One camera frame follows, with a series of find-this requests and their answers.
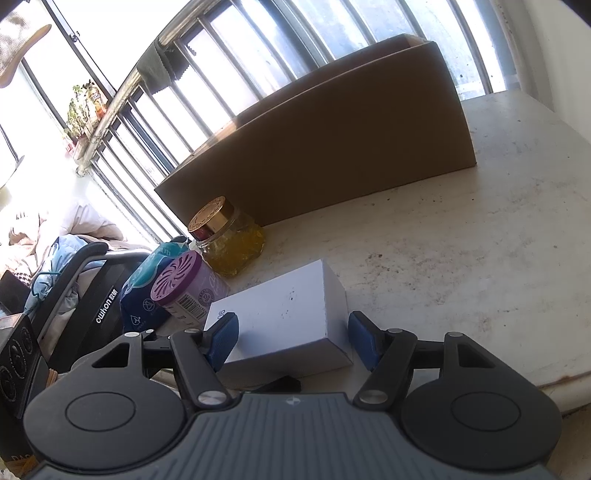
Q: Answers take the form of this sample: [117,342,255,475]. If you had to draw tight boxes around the grey cloth on railing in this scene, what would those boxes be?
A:
[137,38,191,92]

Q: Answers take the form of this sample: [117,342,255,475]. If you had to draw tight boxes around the purple-lidded air freshener can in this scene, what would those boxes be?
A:
[150,250,230,326]

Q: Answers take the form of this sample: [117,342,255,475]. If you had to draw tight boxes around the white rectangular box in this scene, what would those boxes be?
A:
[202,259,353,372]

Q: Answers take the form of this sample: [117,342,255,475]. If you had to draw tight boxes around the straw hat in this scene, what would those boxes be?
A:
[0,10,52,88]

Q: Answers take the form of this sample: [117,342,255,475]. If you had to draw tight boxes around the gold-lidded jar of yellow beads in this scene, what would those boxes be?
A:
[187,196,266,278]

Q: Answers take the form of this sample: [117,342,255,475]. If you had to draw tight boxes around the blue tissue pack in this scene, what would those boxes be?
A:
[120,240,194,334]

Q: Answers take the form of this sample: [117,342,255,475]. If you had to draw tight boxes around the black speaker box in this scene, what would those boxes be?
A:
[0,313,51,418]

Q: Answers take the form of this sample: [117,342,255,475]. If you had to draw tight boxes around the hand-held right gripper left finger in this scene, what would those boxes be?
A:
[92,312,240,409]

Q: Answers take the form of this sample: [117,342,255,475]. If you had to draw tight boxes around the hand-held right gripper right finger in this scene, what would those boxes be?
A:
[347,311,491,409]

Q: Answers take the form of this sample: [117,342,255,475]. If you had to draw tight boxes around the pile of clothes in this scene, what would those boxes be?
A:
[0,198,139,315]

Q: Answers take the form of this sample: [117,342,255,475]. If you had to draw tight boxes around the potted plants on sill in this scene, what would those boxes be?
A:
[63,82,107,153]

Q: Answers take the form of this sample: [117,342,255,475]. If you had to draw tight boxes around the large cardboard box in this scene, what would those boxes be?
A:
[154,33,477,227]

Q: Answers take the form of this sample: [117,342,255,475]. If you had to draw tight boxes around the metal window railing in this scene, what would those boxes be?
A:
[74,0,497,250]

